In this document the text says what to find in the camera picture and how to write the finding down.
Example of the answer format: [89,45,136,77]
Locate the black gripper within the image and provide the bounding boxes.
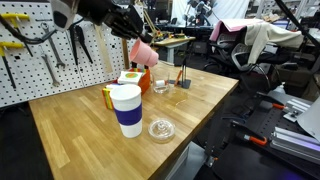
[78,0,155,45]

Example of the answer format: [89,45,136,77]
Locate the pink cup with handle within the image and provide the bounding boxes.
[129,39,160,68]

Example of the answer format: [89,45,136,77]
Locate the white cup with blue band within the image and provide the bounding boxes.
[109,83,143,139]

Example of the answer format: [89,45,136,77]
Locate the wooden jointed desk stand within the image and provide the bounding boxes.
[134,0,164,43]

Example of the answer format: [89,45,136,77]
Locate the small wooden background table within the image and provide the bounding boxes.
[155,34,197,64]

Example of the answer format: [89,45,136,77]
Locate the white card box with circle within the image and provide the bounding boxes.
[117,70,140,85]

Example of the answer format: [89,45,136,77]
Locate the orange box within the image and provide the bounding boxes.
[101,67,152,110]

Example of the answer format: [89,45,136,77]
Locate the small orange white item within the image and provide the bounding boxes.
[174,64,184,87]

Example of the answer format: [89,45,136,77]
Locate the black pliers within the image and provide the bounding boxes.
[68,24,94,65]

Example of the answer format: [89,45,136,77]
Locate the clear drinking glass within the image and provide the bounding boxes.
[151,71,172,95]

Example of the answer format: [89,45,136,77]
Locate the white flat card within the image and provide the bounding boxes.
[105,83,124,90]

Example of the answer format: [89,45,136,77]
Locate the pink cloth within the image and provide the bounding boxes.
[209,18,266,43]

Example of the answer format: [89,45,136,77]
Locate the long steel wrench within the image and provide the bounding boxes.
[40,21,66,69]

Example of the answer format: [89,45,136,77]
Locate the white curtain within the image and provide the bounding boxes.
[170,0,252,22]

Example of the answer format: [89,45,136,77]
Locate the short steel wrench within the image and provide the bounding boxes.
[37,44,61,88]

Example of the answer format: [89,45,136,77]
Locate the black mesh office chair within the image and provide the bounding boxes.
[206,31,279,91]

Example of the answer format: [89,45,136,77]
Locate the clear glass ashtray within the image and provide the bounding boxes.
[147,118,177,141]

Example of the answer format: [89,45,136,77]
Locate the beige jacket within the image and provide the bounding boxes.
[244,22,305,66]

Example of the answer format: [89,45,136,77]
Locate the laptop with blue screen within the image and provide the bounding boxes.
[271,18,292,31]

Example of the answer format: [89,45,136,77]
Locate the white plastic bottle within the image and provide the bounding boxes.
[272,82,288,98]

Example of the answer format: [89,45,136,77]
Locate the metal shelving unit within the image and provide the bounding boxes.
[248,0,320,33]

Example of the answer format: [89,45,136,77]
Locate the brown cardboard box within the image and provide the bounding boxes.
[275,63,316,88]

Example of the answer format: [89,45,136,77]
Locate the white sheet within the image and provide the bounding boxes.
[295,96,320,144]

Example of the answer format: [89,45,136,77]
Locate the wooden handled tool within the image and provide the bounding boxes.
[94,24,114,73]

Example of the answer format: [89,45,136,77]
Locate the thick robot arm cable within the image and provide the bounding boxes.
[0,14,84,46]

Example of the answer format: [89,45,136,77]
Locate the yellow handled T wrench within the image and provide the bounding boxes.
[0,12,34,57]
[0,40,26,89]

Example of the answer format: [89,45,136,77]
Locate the silver table bracket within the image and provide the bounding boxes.
[203,154,217,168]

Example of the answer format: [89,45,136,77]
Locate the thin black cable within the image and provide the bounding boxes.
[273,0,320,51]

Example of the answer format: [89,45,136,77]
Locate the orange handled bar clamp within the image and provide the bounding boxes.
[229,119,269,147]
[254,92,288,111]

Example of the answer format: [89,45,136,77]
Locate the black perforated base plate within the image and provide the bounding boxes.
[209,89,320,180]

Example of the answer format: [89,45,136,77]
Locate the aluminium extrusion rail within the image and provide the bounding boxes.
[282,97,314,123]
[269,125,320,165]

